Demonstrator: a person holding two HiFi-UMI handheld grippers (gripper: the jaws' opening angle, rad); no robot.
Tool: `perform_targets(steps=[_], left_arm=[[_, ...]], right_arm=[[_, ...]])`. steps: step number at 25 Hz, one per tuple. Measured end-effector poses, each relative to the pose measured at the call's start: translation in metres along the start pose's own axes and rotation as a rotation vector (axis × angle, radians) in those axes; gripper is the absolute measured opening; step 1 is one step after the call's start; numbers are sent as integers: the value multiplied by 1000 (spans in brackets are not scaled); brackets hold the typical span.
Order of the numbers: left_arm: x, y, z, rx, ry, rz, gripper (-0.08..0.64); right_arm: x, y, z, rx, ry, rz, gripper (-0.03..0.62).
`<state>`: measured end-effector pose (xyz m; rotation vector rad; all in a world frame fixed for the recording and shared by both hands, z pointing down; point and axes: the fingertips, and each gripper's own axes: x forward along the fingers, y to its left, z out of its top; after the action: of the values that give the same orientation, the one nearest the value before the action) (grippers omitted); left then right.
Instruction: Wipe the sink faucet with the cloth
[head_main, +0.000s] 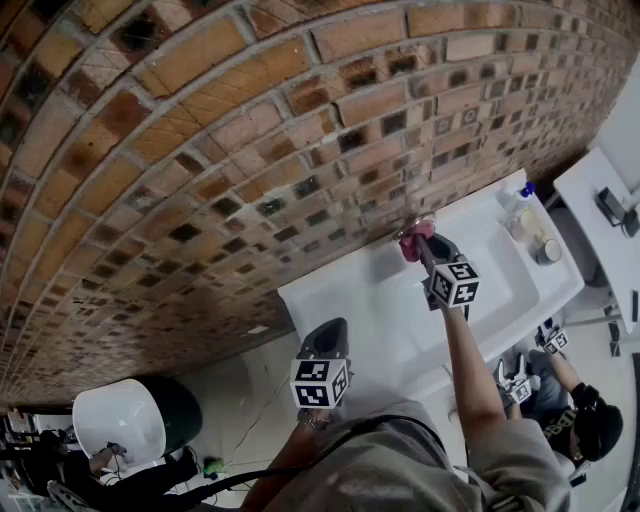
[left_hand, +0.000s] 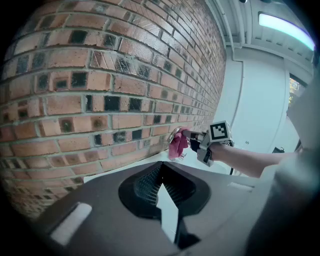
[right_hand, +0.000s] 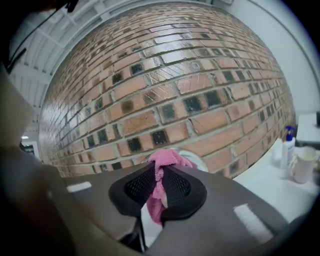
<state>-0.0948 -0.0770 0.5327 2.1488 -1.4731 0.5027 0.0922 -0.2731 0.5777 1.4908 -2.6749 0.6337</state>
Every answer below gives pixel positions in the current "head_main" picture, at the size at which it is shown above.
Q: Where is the black device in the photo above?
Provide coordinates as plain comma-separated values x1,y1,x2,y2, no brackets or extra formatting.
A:
597,186,626,222

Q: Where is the black cable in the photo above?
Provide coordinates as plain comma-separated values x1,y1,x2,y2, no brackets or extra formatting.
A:
164,413,469,512

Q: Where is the white desk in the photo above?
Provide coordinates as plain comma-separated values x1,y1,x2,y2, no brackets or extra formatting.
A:
552,147,640,351

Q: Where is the person's grey sweatshirt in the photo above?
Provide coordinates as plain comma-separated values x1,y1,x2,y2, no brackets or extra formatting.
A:
259,399,572,512

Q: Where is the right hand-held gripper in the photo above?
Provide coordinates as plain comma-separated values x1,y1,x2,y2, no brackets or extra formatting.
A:
412,232,481,322

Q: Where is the black pedestal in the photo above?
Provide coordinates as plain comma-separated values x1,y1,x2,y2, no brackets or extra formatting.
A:
134,375,204,459

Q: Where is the beaded bracelet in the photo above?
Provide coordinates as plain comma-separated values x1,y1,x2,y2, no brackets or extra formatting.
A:
298,408,333,432

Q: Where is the cluttered shelf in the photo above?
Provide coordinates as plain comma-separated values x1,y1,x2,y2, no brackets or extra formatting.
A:
0,407,76,451

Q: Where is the person's left forearm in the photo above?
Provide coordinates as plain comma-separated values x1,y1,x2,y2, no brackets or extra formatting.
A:
244,410,334,512

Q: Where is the pink cloth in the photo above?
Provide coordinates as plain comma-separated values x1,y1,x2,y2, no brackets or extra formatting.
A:
398,222,437,264

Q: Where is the white round basin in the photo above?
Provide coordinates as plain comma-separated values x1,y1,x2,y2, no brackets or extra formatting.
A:
72,378,168,471

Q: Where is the cream jar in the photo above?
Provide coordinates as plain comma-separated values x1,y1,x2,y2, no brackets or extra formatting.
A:
509,207,544,242

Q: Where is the person's right forearm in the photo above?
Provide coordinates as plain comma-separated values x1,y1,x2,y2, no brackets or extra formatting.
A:
438,299,510,437

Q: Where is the grey tin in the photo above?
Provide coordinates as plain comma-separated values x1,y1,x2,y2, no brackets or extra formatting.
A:
532,237,563,267

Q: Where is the white perforated plastic panel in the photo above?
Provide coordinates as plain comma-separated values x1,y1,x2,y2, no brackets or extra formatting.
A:
47,479,92,512

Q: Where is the white sink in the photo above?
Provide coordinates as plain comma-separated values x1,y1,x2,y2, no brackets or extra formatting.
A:
277,168,586,401

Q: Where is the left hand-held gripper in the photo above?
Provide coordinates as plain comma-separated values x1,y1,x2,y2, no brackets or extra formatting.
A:
289,317,355,412

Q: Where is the clear bottle with blue cap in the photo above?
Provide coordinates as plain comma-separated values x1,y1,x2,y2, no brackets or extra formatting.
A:
497,180,536,216

